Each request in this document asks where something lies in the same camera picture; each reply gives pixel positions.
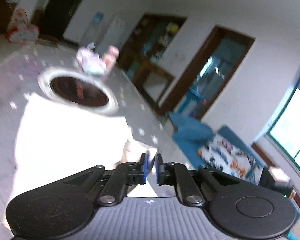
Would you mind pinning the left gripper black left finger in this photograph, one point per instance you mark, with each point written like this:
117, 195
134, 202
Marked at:
115, 183

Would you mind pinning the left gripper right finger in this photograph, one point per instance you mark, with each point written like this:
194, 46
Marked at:
178, 176

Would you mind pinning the cream white shirt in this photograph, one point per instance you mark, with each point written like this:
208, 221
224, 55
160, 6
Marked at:
55, 141

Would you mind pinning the blue sofa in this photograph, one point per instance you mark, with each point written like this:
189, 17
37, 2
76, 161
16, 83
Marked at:
191, 135

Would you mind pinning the butterfly patterned pillow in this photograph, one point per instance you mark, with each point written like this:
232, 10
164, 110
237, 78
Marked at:
222, 155

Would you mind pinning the blue small cabinet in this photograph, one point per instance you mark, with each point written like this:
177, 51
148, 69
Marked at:
190, 101

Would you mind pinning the dark wooden side table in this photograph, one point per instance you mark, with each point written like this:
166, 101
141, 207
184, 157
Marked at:
150, 79

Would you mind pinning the round induction cooker plate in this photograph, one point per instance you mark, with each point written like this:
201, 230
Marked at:
77, 89

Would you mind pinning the pink thermos bottle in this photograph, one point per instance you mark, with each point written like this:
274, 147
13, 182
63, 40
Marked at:
110, 58

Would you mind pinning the soft tissue pack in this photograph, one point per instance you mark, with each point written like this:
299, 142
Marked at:
88, 62

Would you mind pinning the white refrigerator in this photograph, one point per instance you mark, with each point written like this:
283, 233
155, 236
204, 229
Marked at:
113, 34

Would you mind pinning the dark wooden display cabinet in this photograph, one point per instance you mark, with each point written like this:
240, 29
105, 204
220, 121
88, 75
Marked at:
150, 37

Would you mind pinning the water dispenser with bottle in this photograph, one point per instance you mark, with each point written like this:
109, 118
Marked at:
90, 33

